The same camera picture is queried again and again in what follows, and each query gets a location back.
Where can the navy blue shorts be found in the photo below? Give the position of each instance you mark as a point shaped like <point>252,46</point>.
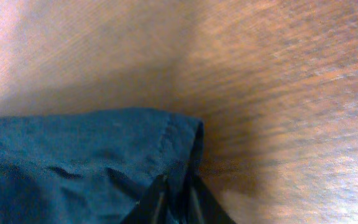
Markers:
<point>93,167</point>

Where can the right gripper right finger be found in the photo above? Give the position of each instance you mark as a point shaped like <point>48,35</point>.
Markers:
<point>203,208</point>

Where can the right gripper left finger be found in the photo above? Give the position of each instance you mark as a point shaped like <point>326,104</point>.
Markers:
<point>153,206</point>

